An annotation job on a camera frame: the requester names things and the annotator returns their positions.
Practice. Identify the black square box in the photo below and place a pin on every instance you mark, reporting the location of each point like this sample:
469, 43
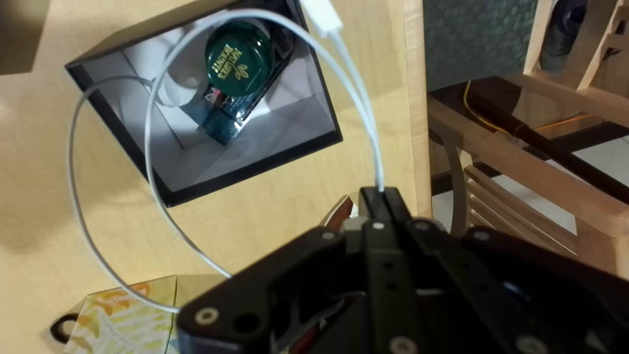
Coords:
150, 89

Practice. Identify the green cushioned chair seat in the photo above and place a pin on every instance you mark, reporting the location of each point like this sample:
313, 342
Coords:
469, 39

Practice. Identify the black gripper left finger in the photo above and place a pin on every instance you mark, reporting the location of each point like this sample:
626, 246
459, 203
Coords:
374, 216

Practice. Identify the striped tissue box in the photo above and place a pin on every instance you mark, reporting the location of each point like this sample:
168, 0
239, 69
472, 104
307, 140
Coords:
115, 323

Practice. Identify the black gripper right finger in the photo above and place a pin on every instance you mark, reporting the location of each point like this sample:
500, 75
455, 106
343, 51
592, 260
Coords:
423, 285

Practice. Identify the left wooden chair back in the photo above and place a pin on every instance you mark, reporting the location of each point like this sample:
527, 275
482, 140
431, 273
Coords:
478, 155

